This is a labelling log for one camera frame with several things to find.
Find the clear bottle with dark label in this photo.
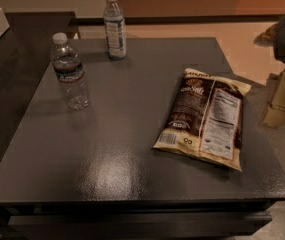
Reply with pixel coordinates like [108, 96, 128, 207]
[50, 32, 89, 110]

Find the clear bottle with white label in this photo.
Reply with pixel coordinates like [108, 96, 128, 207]
[103, 0, 127, 60]

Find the brown sea salt chip bag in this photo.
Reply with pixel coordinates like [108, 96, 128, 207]
[154, 68, 251, 170]

